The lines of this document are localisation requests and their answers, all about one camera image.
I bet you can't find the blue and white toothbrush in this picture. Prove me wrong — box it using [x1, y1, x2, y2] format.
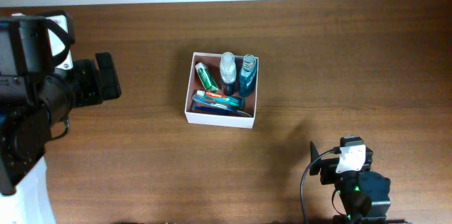
[192, 95, 251, 117]

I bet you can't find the blue disposable razor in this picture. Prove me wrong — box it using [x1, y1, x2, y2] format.
[191, 103, 230, 116]

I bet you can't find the green and white soap box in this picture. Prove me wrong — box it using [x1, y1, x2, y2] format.
[195, 62, 219, 93]

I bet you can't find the green and white toothpaste tube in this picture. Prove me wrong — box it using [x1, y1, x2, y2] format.
[196, 90, 245, 109]

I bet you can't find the clear bottle with purple liquid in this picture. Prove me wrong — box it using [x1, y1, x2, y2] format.
[220, 52, 237, 95]

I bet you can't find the teal mouthwash bottle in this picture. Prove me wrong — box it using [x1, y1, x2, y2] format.
[239, 54, 258, 98]

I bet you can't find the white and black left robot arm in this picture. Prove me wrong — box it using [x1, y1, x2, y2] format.
[1, 11, 121, 223]

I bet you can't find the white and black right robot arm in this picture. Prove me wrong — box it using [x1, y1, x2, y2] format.
[308, 136, 406, 224]

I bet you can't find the white cardboard box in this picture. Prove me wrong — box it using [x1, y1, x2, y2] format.
[184, 52, 259, 129]

